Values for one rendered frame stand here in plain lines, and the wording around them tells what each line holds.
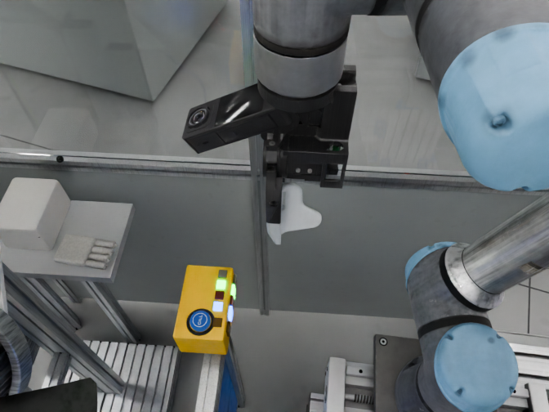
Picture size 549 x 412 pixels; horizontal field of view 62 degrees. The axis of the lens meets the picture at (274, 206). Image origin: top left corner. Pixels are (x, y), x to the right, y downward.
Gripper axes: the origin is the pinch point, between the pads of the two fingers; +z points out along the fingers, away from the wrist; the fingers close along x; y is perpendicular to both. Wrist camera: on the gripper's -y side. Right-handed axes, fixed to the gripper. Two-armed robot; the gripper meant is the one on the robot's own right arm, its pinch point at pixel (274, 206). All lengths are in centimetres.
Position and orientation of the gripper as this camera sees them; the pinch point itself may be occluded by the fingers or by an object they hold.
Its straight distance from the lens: 55.6
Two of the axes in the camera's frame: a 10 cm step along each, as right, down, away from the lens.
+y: 10.0, 0.5, -0.4
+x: 0.7, -8.1, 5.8
